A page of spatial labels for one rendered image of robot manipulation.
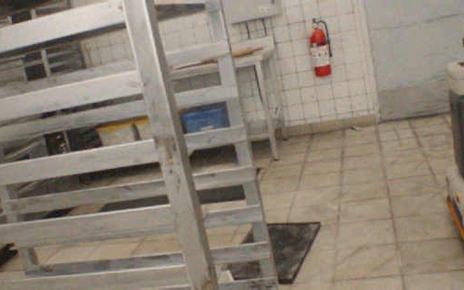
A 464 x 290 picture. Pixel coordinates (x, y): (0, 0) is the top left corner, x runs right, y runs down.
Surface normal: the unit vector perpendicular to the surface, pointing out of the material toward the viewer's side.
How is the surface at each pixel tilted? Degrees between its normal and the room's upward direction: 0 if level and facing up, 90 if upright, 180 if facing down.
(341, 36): 90
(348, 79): 90
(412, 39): 90
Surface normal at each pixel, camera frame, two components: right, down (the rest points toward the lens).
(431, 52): -0.22, 0.28
